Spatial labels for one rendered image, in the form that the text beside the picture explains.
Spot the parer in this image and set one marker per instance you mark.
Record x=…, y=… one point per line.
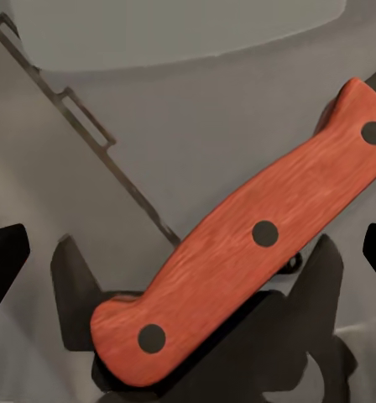
x=240, y=245

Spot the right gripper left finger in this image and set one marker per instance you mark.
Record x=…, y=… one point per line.
x=14, y=252

